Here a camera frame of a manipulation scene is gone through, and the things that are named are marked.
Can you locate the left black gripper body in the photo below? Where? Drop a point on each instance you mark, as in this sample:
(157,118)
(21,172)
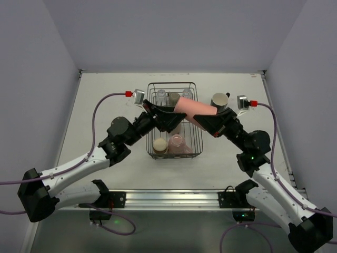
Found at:
(153,116)

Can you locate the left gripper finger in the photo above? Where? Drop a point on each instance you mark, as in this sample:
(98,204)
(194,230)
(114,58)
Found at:
(168,121)
(150,108)

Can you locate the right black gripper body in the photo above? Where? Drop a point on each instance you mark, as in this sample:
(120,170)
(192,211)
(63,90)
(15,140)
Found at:
(228,121)

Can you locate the clear glass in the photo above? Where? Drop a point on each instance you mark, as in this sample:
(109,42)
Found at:
(161,98)
(187,93)

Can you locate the beige tall cup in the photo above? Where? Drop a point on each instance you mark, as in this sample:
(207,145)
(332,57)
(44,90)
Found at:
(177,129)

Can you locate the pink glass cup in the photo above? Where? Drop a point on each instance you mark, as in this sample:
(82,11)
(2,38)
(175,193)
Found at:
(177,145)

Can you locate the black mug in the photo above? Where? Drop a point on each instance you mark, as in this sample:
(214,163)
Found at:
(220,101)

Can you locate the beige brown cup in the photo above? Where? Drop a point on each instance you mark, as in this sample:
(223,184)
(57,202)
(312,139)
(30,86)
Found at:
(160,146)

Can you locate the pink tall cup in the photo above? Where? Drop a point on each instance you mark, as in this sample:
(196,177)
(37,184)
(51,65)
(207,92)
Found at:
(191,107)

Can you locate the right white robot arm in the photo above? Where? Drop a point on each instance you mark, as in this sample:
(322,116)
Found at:
(308,228)

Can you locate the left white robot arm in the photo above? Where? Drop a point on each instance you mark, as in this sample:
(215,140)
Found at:
(42,193)

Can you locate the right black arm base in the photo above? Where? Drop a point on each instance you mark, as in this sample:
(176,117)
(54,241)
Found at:
(235,199)

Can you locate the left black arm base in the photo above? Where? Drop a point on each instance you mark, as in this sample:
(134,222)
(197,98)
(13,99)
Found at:
(110,201)

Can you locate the grey-beige small mug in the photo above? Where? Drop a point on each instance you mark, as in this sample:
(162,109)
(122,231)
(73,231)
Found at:
(173,98)

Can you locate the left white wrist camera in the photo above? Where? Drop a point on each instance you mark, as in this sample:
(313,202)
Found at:
(138,97)

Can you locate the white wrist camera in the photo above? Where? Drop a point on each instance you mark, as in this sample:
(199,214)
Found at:
(138,97)
(242,104)

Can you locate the wire dish rack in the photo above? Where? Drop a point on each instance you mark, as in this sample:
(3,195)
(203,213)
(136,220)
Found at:
(191,133)

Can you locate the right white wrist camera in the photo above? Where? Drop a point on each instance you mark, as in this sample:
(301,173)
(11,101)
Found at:
(242,104)

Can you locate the aluminium mounting rail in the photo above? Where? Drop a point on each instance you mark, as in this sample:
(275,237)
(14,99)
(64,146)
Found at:
(171,200)

